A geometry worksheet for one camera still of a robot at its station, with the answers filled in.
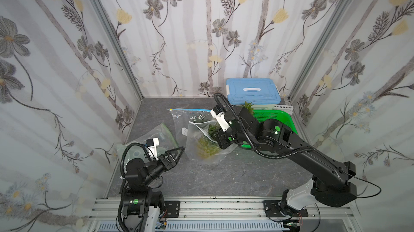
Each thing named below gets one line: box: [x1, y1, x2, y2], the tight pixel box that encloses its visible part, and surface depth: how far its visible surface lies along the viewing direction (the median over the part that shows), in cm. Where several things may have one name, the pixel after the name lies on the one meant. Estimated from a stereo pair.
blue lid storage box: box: [225, 77, 282, 111], surface depth 103 cm
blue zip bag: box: [168, 108, 218, 146], surface depth 79 cm
